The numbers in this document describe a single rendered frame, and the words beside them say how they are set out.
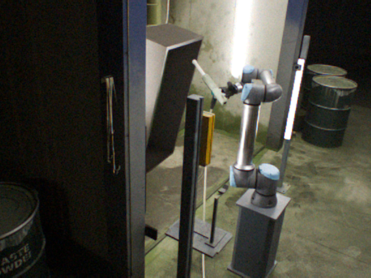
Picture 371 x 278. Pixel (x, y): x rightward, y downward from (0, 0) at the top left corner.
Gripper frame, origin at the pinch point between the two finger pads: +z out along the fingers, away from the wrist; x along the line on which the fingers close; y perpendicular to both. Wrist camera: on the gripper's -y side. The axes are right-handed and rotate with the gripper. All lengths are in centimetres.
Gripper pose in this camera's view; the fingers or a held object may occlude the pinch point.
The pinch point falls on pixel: (214, 94)
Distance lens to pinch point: 283.2
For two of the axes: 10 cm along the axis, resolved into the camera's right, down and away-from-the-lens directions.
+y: -1.8, 5.7, 8.0
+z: -8.5, 3.1, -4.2
